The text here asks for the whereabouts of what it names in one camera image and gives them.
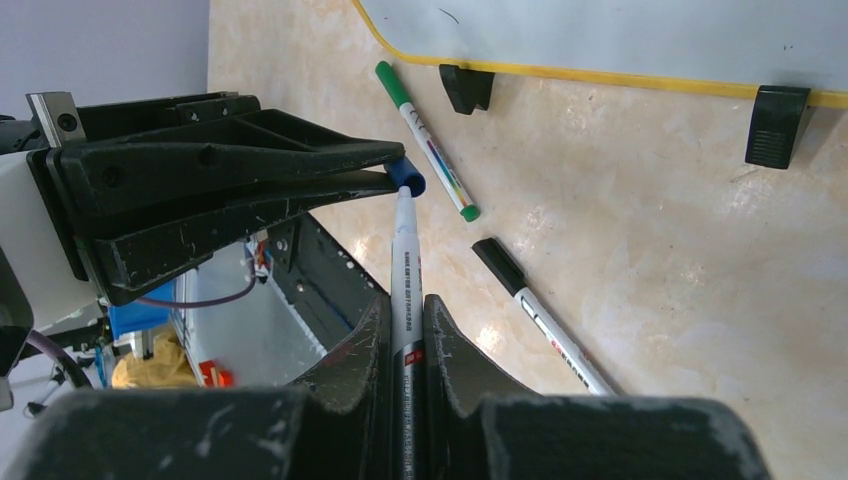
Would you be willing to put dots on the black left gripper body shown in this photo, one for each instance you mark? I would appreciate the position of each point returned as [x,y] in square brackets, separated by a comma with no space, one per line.
[113,121]

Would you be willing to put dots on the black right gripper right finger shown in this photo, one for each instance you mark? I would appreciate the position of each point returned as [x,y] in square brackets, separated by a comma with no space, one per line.
[484,424]

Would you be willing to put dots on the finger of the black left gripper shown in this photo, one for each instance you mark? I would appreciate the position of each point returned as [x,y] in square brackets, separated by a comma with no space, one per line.
[140,249]
[140,171]

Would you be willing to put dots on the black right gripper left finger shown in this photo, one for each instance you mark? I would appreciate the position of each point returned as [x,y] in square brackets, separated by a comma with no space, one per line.
[331,423]

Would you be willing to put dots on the blue marker cap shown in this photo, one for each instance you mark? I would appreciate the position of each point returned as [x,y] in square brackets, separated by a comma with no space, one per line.
[404,174]

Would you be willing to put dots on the blue capped marker pen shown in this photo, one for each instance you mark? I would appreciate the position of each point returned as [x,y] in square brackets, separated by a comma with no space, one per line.
[407,347]

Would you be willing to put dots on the yellow framed whiteboard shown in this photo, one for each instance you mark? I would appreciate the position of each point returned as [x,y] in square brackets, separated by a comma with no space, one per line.
[721,48]

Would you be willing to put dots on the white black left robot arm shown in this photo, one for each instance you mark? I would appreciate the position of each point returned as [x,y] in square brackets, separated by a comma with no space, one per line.
[38,289]

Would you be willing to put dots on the black whiteboard foot clip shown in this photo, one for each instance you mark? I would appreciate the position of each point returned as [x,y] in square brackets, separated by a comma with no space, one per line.
[468,90]

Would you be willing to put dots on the black capped marker pen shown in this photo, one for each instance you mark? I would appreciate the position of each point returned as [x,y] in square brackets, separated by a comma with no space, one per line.
[510,275]

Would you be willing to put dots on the green capped marker pen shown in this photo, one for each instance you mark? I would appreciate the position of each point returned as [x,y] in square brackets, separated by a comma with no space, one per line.
[400,97]

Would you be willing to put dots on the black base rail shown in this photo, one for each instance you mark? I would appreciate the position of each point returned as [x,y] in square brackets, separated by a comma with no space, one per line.
[327,287]

